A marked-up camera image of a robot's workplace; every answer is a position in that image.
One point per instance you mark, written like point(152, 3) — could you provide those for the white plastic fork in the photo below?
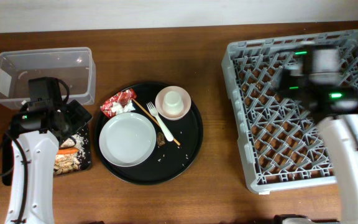
point(153, 111)

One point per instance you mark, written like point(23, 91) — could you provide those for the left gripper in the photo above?
point(79, 116)

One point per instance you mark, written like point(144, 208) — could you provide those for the pink bowl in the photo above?
point(186, 101)

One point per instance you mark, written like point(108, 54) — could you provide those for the grey dishwasher rack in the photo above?
point(278, 141)

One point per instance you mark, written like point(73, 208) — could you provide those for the round black serving tray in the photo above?
point(167, 161)

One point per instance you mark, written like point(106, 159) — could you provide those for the grey dinner plate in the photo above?
point(127, 139)

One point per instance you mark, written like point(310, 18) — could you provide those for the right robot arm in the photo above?
point(316, 84)

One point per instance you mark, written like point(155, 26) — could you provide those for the white cup in bowl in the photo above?
point(172, 103)

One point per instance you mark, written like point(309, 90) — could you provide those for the wooden chopstick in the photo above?
point(152, 118)

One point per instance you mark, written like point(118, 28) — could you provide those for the rice and peanut leftovers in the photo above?
point(69, 163)

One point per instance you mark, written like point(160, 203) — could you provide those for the red crumpled snack wrapper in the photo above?
point(119, 103)

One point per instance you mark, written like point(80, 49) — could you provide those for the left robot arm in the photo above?
point(36, 132)

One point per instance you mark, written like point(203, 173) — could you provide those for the orange carrot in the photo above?
point(71, 150)

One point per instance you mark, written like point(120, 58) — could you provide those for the brown food scrap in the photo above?
point(160, 139)

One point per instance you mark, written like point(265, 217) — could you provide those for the black rectangular tray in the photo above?
point(7, 157)

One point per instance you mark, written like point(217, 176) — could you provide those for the clear plastic bin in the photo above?
point(74, 65)

